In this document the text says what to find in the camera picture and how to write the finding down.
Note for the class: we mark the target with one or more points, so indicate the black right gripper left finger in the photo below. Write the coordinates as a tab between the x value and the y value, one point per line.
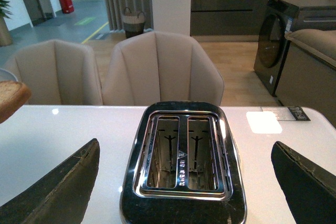
62	195

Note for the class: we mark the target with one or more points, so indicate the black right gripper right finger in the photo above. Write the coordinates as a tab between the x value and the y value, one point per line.
309	189

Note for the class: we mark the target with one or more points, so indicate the brown bread slice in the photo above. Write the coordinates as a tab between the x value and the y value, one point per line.
13	96

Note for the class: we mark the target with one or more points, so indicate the light blue round plate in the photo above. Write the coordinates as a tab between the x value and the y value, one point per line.
6	75

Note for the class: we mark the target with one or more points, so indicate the silver two-slot toaster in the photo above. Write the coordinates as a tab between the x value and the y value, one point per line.
183	168

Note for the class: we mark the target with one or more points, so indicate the beige chair on left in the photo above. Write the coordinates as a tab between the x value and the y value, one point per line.
58	73

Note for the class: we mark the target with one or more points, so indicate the beige chair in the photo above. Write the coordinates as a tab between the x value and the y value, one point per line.
159	66
58	73

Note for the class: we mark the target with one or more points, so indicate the beige chair on right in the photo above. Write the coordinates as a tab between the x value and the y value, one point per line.
159	66

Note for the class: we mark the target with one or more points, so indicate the green potted plant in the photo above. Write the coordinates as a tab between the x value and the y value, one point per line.
6	38

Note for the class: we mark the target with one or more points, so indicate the dark washing machine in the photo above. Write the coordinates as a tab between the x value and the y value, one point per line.
282	17

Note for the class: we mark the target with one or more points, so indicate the woven laundry basket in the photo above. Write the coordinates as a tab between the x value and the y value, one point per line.
133	22

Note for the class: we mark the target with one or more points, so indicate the red bin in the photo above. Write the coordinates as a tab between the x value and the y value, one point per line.
66	6

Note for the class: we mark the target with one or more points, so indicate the white drawer cabinet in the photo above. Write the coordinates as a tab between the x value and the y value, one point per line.
172	16

